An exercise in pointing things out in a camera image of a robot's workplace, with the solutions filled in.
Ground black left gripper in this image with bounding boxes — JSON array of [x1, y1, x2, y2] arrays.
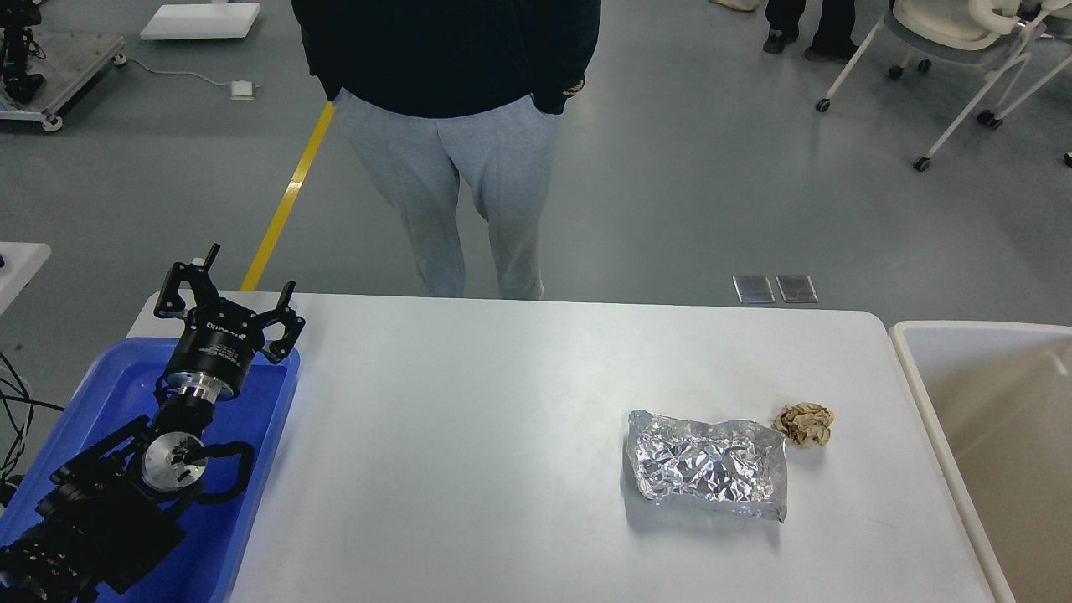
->
[[153, 245, 306, 400]]

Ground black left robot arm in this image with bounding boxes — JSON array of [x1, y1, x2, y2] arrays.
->
[[3, 244, 306, 602]]

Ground blue plastic bin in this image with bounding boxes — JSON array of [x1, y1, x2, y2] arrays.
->
[[0, 337, 302, 603]]

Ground white side table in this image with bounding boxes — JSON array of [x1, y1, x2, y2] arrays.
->
[[0, 241, 51, 314]]

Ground metal cart with robot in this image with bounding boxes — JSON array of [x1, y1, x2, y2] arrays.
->
[[1, 1, 126, 132]]

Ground white flat board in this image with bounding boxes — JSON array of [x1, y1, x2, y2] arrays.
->
[[139, 3, 260, 41]]

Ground person in grey sweatpants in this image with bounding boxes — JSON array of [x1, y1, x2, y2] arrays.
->
[[291, 1, 602, 299]]

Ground left floor metal plate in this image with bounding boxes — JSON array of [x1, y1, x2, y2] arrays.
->
[[732, 275, 775, 305]]

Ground floor metal plate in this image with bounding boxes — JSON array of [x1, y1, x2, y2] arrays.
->
[[775, 275, 819, 304], [732, 275, 775, 305]]

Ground crumpled silver foil bag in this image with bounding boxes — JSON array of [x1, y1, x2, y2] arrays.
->
[[625, 409, 789, 523]]

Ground right floor metal plate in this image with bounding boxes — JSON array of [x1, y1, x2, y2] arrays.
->
[[775, 275, 819, 304]]

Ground crumpled brown paper ball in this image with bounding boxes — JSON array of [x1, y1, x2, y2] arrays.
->
[[772, 402, 836, 448]]

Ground white plastic bin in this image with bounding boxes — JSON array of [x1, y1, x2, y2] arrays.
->
[[889, 321, 1071, 602]]

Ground white office chair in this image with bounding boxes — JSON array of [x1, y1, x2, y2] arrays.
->
[[815, 1, 1069, 173]]

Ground white power adapter with cable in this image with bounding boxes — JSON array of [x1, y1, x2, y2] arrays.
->
[[124, 56, 260, 101]]

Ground black cables at left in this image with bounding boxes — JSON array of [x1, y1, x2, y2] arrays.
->
[[0, 352, 66, 508]]

